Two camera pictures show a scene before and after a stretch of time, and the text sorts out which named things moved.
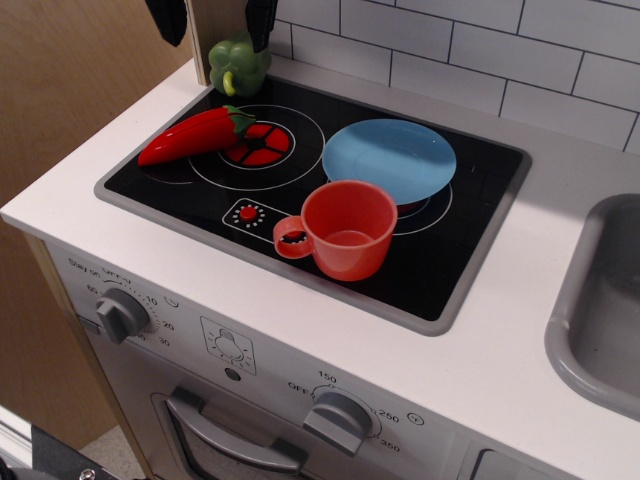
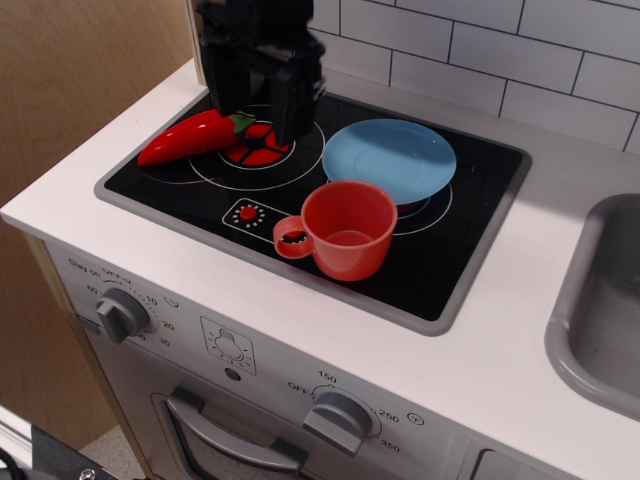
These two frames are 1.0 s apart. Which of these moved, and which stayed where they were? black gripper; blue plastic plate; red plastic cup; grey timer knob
Moved: black gripper
Stayed: red plastic cup; blue plastic plate; grey timer knob
